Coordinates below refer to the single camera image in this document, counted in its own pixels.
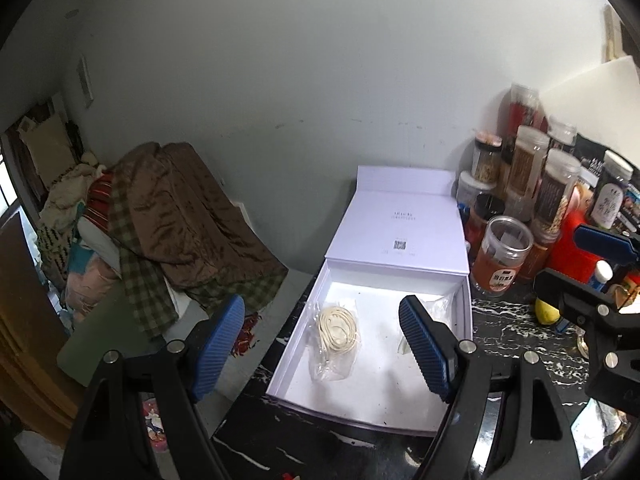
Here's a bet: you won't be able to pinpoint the clear zip bag with snacks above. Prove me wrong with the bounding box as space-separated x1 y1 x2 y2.
398 295 457 361

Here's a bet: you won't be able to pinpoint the bag of cream rope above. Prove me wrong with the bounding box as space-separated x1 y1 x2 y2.
308 304 359 382

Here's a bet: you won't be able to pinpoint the blue effervescent tablet tube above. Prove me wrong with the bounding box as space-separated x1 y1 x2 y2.
555 260 613 333

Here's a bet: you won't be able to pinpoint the yellow lemon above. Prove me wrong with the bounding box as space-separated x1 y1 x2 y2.
535 298 561 326

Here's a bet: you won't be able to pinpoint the dark jar white label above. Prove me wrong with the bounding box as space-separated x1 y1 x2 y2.
587 150 634 230

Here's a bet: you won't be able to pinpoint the red canister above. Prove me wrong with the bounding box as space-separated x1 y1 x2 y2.
546 209 600 284

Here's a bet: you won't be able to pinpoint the trash bin with pink bag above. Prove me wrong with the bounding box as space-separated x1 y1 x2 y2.
142 396 168 453

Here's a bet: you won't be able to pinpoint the tall jar grain contents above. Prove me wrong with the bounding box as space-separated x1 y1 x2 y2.
533 148 580 237

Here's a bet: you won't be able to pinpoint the wooden folding boards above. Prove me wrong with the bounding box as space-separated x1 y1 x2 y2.
0 214 85 448

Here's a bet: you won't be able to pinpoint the black stand-up pouch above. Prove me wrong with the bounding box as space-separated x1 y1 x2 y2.
574 134 639 234

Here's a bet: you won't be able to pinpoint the clear jar orange label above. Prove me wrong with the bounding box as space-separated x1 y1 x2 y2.
471 216 534 298

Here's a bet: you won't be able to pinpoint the green sofa cushion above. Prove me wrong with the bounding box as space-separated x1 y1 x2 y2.
56 283 153 387

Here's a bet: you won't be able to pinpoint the tall jar brown contents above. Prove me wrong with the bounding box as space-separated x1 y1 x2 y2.
508 126 549 197

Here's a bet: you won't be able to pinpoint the green plaid cloth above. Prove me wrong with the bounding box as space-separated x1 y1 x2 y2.
108 172 178 339

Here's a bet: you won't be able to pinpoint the small jar pink lid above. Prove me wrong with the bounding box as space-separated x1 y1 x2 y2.
471 131 502 184

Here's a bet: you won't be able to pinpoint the white open gift box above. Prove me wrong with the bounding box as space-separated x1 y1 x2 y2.
267 166 473 436

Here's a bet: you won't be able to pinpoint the tall jar red contents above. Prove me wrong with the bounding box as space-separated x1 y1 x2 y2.
506 84 544 138

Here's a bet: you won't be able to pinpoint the pile of clothes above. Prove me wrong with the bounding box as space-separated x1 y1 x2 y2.
37 162 120 323

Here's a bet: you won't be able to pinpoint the wall switch plate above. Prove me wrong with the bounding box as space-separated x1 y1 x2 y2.
76 55 94 108

